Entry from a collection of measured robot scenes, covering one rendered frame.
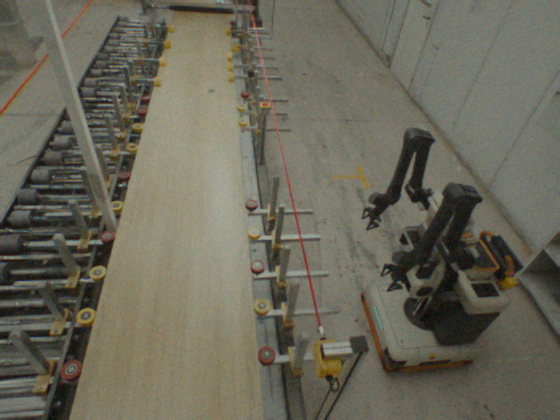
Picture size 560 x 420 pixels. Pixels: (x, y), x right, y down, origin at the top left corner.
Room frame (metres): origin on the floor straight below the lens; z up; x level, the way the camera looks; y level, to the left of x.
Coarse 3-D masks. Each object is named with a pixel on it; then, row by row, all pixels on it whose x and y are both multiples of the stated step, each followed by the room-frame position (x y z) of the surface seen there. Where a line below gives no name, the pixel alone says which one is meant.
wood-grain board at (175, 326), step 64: (192, 64) 3.70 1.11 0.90; (192, 128) 2.52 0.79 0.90; (128, 192) 1.69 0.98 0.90; (192, 192) 1.77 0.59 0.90; (128, 256) 1.20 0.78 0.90; (192, 256) 1.26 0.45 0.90; (128, 320) 0.84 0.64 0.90; (192, 320) 0.88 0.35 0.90; (128, 384) 0.56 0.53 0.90; (192, 384) 0.60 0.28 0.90; (256, 384) 0.63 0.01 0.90
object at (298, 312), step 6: (330, 306) 1.10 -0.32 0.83; (336, 306) 1.11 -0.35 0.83; (270, 312) 1.02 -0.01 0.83; (276, 312) 1.03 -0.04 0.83; (294, 312) 1.04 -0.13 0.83; (300, 312) 1.05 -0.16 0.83; (306, 312) 1.05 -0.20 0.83; (312, 312) 1.05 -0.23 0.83; (324, 312) 1.07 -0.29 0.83; (330, 312) 1.08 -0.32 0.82; (336, 312) 1.08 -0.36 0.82; (258, 318) 0.99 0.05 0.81; (264, 318) 1.00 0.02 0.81; (270, 318) 1.01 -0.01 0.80
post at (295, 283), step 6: (294, 282) 0.99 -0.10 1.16; (294, 288) 0.98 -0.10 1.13; (294, 294) 0.98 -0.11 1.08; (288, 300) 0.99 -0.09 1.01; (294, 300) 0.98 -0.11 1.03; (288, 306) 0.98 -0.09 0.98; (294, 306) 0.99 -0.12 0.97; (288, 312) 0.98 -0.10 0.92; (288, 318) 0.98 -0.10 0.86; (282, 330) 0.99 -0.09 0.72
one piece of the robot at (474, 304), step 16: (496, 240) 1.59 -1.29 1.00; (448, 272) 1.47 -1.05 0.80; (464, 272) 1.48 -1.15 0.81; (512, 272) 1.40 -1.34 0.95; (448, 288) 1.45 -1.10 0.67; (464, 288) 1.37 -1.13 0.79; (480, 288) 1.37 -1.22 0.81; (496, 288) 1.38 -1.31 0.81; (512, 288) 1.36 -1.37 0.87; (416, 304) 1.54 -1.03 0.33; (464, 304) 1.30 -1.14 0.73; (480, 304) 1.26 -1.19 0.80; (496, 304) 1.28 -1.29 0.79; (432, 320) 1.41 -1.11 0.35; (448, 320) 1.32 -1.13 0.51; (464, 320) 1.26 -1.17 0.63; (480, 320) 1.29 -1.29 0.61; (448, 336) 1.26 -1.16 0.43; (464, 336) 1.27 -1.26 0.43
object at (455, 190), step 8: (456, 184) 1.24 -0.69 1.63; (464, 184) 1.25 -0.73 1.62; (448, 192) 1.21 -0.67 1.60; (456, 192) 1.19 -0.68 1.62; (464, 192) 1.20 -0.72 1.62; (472, 192) 1.21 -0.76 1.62; (472, 200) 1.18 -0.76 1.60; (480, 200) 1.19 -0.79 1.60; (464, 208) 1.20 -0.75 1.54; (472, 208) 1.20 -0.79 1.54; (456, 216) 1.22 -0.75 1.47; (464, 216) 1.20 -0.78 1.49; (456, 224) 1.20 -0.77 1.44; (464, 224) 1.21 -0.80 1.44; (448, 232) 1.23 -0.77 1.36; (456, 232) 1.20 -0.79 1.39; (440, 240) 1.27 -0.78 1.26; (448, 240) 1.21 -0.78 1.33; (456, 240) 1.21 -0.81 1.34; (448, 248) 1.20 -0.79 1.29; (456, 248) 1.20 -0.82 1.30; (448, 256) 1.18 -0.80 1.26; (456, 256) 1.19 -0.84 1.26
